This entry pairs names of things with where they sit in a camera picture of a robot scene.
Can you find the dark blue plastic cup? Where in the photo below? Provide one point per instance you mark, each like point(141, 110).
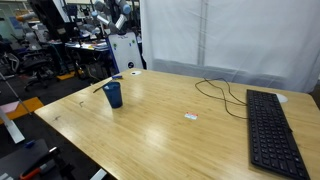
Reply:
point(114, 96)

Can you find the grey blue background robot arm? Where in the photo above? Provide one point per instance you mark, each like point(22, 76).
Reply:
point(120, 20)

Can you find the white table grommet disc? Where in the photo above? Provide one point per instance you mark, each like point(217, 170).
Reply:
point(282, 98)
point(135, 72)

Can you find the small white red sticker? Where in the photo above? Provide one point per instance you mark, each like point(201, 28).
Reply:
point(191, 115)

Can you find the blue marker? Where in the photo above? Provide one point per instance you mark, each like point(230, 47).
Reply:
point(117, 77)

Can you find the thin black stick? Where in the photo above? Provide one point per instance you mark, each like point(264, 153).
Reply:
point(101, 87)

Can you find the cluttered background desk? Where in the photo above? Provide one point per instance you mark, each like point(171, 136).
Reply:
point(88, 46)

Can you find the white fabric curtain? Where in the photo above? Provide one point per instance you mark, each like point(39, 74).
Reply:
point(253, 36)

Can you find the black computer keyboard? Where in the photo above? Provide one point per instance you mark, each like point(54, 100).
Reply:
point(270, 133)

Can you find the black office chair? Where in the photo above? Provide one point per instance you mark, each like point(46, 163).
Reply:
point(33, 63)

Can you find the aluminium extrusion bar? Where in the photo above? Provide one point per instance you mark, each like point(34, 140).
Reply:
point(11, 126)

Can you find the grey flat plate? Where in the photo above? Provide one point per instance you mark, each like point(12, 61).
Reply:
point(20, 160)

